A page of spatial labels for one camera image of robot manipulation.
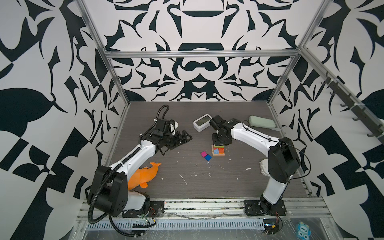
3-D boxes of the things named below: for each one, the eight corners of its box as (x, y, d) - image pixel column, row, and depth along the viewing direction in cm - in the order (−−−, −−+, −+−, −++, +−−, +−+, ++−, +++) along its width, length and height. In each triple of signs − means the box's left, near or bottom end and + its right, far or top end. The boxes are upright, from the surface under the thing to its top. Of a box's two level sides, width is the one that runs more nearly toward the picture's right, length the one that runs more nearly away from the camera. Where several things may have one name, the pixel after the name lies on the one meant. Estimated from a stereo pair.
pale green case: (250, 131, 109) (252, 127, 105) (246, 120, 116) (249, 115, 111) (274, 132, 109) (278, 127, 105) (270, 120, 116) (273, 115, 111)
